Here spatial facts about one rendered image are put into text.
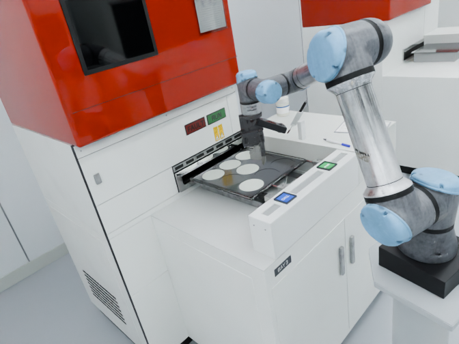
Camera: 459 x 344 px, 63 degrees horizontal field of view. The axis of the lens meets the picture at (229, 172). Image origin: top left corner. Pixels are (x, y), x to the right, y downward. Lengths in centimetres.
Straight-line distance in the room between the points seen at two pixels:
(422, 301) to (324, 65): 64
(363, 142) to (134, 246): 105
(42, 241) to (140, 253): 156
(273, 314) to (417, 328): 43
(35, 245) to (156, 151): 176
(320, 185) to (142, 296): 92
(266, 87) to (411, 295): 72
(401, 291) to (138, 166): 102
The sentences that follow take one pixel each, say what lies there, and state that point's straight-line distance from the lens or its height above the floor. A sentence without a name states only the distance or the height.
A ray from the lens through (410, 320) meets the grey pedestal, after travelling 129.
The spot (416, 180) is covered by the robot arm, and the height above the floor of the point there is 111.
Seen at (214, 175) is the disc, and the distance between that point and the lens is 164.
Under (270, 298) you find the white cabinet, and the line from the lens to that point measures 128.
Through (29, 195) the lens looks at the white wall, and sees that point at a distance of 299.
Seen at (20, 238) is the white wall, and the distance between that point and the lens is 307.
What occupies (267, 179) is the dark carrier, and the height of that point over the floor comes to 90.
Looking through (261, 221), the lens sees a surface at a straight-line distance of 116.
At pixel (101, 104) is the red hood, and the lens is 137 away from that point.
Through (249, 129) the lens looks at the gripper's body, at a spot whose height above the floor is 114.
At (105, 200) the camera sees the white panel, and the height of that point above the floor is 98.
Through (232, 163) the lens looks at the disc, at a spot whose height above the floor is 90.
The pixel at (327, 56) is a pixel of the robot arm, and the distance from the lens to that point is 90.
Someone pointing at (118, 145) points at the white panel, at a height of 116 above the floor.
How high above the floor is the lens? 161
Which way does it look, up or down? 26 degrees down
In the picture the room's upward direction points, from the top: 11 degrees counter-clockwise
